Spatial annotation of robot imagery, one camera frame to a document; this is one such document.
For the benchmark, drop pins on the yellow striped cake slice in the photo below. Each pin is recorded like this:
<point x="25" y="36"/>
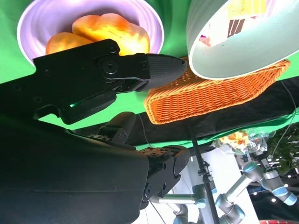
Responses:
<point x="247" y="5"/>

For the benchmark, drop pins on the round lobed bread roll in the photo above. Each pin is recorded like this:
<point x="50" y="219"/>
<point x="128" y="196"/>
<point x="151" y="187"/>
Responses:
<point x="112" y="28"/>

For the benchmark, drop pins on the pale grey bowl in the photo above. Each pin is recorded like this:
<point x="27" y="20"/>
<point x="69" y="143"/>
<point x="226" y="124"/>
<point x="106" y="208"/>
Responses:
<point x="233" y="63"/>

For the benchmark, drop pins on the pink striped cake slice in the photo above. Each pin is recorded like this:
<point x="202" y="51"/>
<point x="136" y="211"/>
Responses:
<point x="205" y="40"/>

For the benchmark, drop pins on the orange wicker basket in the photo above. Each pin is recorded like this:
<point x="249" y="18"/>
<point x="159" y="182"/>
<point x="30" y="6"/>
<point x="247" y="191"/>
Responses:
<point x="210" y="100"/>

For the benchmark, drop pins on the clear plastic bag with bread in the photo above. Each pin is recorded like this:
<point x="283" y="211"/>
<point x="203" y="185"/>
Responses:
<point x="238" y="141"/>

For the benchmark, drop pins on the lavender plate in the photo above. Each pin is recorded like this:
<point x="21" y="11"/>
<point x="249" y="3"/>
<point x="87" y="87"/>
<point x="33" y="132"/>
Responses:
<point x="46" y="18"/>

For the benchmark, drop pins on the green artificial plant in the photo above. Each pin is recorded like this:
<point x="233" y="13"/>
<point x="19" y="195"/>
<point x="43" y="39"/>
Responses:
<point x="287" y="151"/>

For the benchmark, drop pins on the green tablecloth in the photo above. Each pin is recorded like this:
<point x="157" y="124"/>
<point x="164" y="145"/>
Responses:
<point x="172" y="28"/>

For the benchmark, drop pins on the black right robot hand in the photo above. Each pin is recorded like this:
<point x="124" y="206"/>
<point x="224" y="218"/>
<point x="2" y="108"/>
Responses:
<point x="58" y="163"/>

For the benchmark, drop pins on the elongated ridged bread roll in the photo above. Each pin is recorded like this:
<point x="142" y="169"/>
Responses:
<point x="63" y="43"/>

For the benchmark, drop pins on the pink and brown cake slice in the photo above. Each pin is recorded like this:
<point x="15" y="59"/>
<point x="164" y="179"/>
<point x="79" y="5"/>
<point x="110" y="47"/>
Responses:
<point x="236" y="26"/>

